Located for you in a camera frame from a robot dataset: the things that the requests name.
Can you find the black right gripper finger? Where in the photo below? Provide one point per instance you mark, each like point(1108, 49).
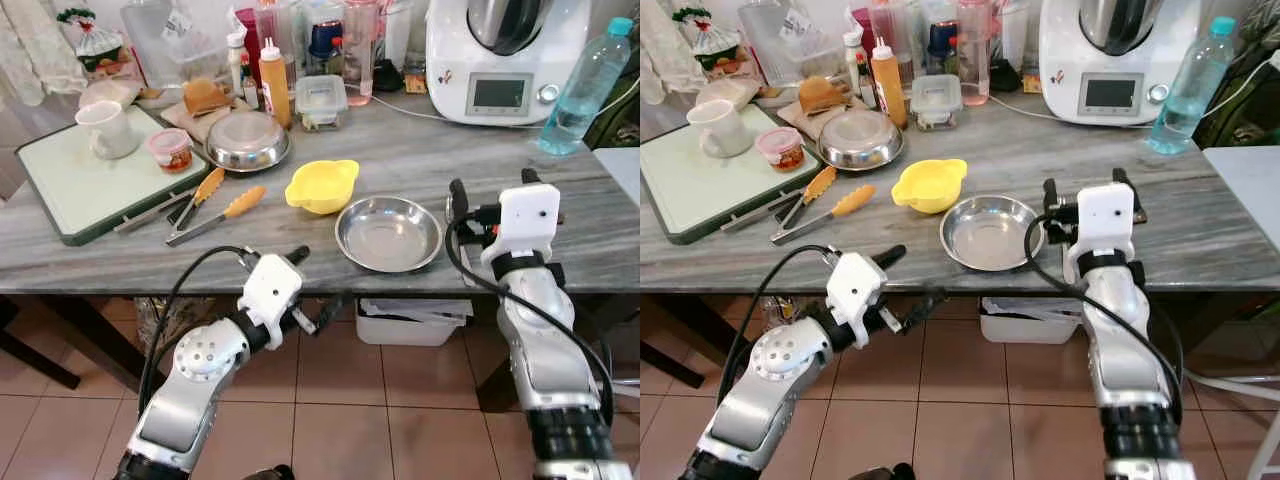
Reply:
point(1051, 194)
point(530, 177)
point(1123, 178)
point(458, 194)

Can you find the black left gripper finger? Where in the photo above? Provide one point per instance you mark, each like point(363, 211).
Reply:
point(892, 254)
point(298, 254)
point(335, 306)
point(928, 304)

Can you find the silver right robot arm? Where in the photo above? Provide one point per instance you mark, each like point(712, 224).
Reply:
point(1125, 350)
point(545, 350)

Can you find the long orange-tipped steel tongs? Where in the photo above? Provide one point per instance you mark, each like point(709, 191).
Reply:
point(850, 203)
point(240, 205)

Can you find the yellow plastic bowl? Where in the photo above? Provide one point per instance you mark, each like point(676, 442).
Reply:
point(322, 185)
point(930, 183)

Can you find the shallow steel dish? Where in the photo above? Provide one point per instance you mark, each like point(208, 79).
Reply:
point(390, 235)
point(985, 232)

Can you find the white plastic bin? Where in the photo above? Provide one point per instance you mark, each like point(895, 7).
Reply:
point(1020, 320)
point(410, 320)

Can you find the clear blue-capped water bottle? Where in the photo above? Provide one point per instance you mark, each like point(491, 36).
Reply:
point(1190, 90)
point(585, 90)

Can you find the white kitchen food processor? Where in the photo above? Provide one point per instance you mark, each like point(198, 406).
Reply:
point(500, 70)
point(1115, 70)

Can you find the upturned steel bowl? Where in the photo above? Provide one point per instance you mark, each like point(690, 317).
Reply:
point(248, 140)
point(860, 138)

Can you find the square clear lidded container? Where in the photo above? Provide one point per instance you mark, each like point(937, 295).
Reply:
point(935, 100)
point(320, 100)

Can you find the small red-lidded food tub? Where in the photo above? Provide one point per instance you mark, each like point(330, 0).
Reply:
point(780, 148)
point(170, 150)

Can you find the green-edged white cutting board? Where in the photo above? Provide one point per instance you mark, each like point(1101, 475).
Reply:
point(70, 190)
point(690, 185)

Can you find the pink drinking bottle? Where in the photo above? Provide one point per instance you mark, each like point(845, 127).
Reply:
point(360, 50)
point(973, 50)

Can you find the orange sauce squeeze bottle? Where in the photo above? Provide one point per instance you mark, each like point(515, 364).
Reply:
point(888, 85)
point(275, 85)

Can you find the brown bread bun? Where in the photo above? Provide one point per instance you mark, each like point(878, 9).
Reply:
point(822, 93)
point(207, 95)

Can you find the small white squeeze bottle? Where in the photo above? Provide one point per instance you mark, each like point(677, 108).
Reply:
point(237, 60)
point(853, 60)

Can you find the white ceramic mug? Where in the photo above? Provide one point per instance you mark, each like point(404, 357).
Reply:
point(108, 130)
point(722, 128)

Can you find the tied clear food bag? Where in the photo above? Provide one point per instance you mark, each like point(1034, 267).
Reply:
point(95, 45)
point(712, 42)

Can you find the large clear plastic jar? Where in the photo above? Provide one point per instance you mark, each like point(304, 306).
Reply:
point(775, 35)
point(160, 35)

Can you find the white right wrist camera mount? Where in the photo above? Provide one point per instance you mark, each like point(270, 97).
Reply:
point(1105, 220)
point(525, 220)

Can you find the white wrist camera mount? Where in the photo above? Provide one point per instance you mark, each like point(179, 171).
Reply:
point(1105, 220)
point(855, 288)
point(525, 220)
point(270, 288)

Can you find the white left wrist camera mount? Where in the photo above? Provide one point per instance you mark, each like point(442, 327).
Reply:
point(270, 288)
point(855, 288)

